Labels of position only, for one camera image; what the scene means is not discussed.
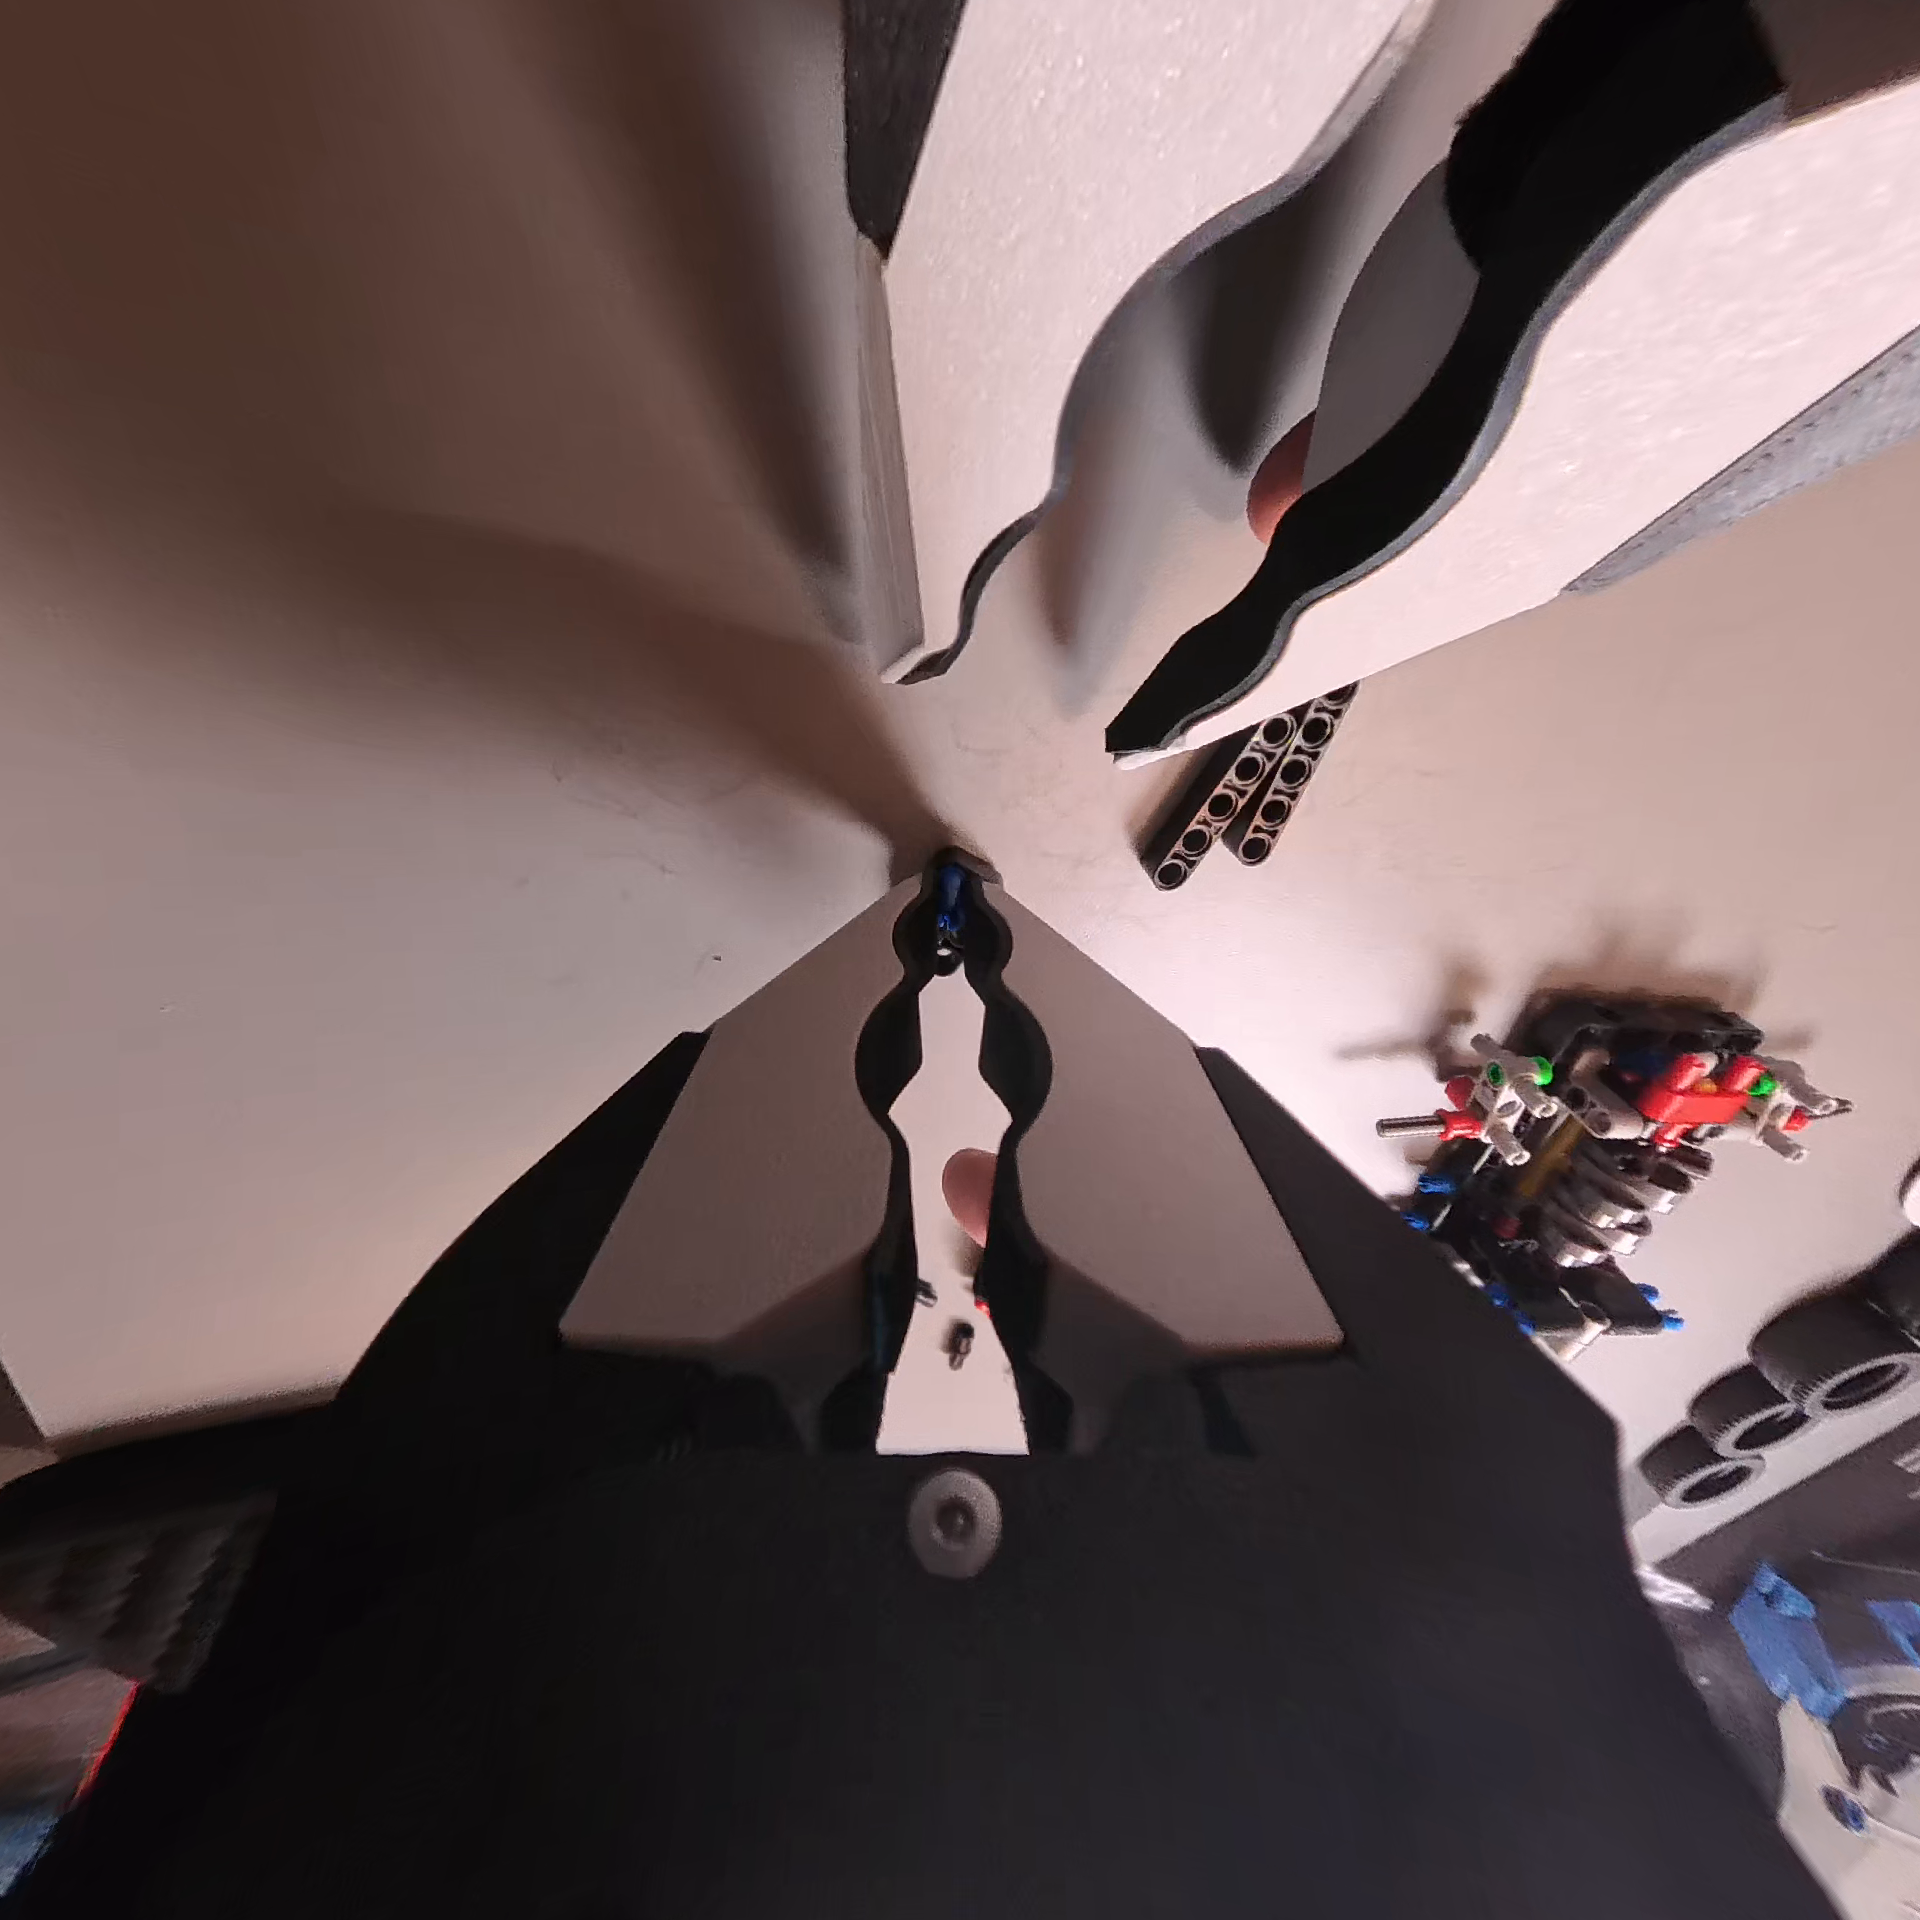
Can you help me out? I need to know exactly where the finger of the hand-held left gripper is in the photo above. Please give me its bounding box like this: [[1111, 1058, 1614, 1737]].
[[1104, 0, 1920, 774], [854, 0, 1442, 690]]

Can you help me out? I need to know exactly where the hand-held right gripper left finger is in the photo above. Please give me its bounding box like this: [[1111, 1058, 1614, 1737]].
[[558, 869, 945, 1449]]

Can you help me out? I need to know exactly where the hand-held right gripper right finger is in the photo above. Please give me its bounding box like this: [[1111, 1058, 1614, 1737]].
[[956, 869, 1348, 1453]]

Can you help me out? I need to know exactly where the black double lego beam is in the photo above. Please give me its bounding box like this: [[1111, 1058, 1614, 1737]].
[[1141, 681, 1360, 894]]

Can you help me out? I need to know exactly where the lego car chassis assembly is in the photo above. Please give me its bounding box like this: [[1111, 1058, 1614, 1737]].
[[1381, 989, 1854, 1361]]

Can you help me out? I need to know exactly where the lego car set box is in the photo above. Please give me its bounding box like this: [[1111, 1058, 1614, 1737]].
[[1642, 1560, 1920, 1920]]

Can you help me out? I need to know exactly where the person's left hand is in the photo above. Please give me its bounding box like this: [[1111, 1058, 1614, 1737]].
[[1248, 411, 1323, 545]]

